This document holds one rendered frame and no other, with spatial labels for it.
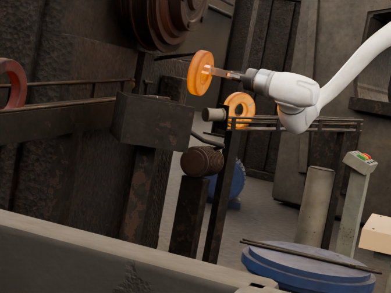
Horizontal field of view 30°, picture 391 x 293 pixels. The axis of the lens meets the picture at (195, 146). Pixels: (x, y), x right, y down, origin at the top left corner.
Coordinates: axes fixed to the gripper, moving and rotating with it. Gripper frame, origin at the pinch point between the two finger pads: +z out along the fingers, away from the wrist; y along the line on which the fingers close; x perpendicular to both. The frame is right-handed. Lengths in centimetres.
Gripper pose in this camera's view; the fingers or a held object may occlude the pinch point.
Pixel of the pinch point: (202, 68)
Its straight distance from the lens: 253.3
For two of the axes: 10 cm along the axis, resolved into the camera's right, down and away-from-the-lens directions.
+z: -9.0, -2.5, 3.5
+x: 2.2, -9.7, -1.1
